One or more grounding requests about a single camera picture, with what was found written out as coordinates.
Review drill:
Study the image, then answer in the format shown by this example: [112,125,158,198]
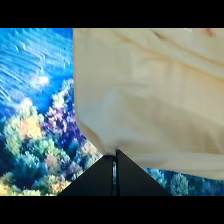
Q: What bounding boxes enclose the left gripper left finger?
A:
[57,154,116,197]

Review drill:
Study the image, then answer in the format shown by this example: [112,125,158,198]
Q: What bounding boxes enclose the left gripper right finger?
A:
[115,148,172,197]

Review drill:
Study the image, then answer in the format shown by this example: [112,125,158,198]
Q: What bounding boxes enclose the cream garment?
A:
[72,27,224,181]

